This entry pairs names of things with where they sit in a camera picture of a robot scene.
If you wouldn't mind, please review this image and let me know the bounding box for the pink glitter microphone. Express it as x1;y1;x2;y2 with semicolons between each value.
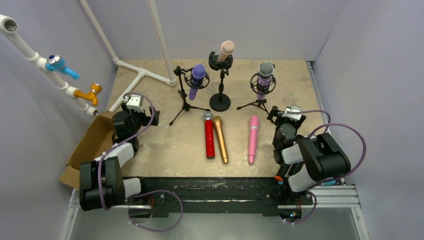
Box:
248;115;260;165

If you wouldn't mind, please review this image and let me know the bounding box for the tripod shock mount stand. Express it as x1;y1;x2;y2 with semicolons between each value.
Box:
236;72;276;114
169;66;210;126

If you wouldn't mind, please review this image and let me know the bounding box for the brown cardboard box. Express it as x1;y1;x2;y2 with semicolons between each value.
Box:
59;111;115;189

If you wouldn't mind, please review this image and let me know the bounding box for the purple glitter microphone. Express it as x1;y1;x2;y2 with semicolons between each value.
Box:
256;61;275;100

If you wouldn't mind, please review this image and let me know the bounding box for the round base shock mount stand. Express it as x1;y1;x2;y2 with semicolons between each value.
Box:
208;51;233;112

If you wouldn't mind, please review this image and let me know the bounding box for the gold metallic microphone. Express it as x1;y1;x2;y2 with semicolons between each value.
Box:
212;115;229;165

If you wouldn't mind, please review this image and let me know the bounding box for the plain black microphone orange end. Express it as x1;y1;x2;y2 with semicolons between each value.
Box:
274;163;290;182

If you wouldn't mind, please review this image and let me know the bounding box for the red glitter microphone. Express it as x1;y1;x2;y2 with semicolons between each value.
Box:
203;111;216;160

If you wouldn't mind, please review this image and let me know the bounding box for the violet plastic microphone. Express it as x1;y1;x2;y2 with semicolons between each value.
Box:
188;64;206;101

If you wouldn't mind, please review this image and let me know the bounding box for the cream peach plastic microphone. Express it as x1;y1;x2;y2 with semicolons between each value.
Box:
216;40;235;63

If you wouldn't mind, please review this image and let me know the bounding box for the blue glitter microphone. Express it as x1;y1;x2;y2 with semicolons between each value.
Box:
322;180;337;186

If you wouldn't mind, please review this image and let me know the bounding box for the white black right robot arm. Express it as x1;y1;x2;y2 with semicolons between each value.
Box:
267;106;351;193

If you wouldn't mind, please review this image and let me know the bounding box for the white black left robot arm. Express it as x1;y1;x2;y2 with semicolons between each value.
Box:
79;103;160;211

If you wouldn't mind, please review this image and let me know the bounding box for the orange water tap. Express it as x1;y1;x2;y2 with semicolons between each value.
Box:
73;83;103;107

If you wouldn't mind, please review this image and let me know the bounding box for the blue water tap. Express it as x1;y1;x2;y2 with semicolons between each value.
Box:
45;53;80;80

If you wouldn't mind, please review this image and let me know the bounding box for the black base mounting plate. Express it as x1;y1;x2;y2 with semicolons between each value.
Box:
124;177;315;220

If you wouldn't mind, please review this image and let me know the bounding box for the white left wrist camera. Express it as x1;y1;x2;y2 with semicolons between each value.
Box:
125;94;143;113

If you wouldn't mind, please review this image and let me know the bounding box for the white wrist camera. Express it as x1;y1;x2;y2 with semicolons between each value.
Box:
283;105;302;121
125;94;143;113

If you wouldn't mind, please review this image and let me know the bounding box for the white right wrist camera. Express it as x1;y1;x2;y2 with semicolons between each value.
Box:
283;105;302;121

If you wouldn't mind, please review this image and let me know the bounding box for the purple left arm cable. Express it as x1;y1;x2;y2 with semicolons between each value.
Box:
96;92;184;233

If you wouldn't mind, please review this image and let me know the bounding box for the white PVC pipe frame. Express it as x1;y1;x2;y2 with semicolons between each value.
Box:
0;0;177;118

